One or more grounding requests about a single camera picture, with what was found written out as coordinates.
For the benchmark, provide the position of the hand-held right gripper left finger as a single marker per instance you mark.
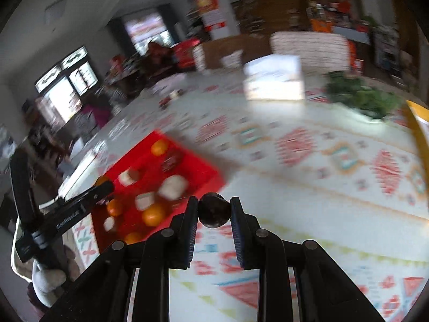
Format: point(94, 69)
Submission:
point(191, 238)

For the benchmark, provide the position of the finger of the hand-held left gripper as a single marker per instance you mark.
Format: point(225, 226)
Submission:
point(102, 188)

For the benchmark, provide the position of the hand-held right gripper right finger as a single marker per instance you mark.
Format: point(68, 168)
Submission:
point(238, 241)

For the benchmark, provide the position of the pale cake piece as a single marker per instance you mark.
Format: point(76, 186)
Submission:
point(144, 200)
point(127, 177)
point(110, 224)
point(172, 186)

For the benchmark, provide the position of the dark purple plum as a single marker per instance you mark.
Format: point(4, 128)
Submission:
point(214, 209)

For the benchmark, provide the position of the red box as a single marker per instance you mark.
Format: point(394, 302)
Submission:
point(197, 171)

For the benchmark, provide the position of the small orange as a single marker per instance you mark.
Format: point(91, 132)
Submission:
point(159, 147)

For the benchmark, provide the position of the wrinkled red jujube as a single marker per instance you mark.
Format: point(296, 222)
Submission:
point(171, 161)

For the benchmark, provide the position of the person's left hand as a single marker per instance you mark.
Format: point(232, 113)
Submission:
point(47, 283)

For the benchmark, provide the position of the pink cloth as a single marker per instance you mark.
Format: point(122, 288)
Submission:
point(96, 112)

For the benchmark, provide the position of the patterned tablecloth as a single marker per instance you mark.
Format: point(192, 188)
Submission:
point(301, 191)

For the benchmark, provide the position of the window with patterned top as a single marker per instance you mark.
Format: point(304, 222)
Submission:
point(67, 80)

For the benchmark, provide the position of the dark red cloth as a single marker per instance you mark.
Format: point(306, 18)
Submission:
point(159, 55)

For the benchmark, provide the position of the red gift boxes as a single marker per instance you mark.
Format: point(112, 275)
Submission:
point(186, 53)

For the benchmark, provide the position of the white tissue box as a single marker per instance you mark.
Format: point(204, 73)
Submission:
point(273, 80)

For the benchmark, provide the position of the bright window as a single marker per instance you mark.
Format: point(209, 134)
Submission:
point(147, 28)

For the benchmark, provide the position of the green leafy vegetables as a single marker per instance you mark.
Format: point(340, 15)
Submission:
point(362, 95)

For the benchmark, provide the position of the chair with patterned cover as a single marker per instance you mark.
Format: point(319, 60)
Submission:
point(311, 47)

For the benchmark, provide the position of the yellow box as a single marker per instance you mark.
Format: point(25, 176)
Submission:
point(417, 120)

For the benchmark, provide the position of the metal storage rack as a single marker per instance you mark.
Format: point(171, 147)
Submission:
point(385, 48)

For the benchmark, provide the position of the shelf of goods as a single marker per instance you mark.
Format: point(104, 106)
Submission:
point(335, 11)

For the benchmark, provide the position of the red wall poster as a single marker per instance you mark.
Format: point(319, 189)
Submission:
point(211, 10)

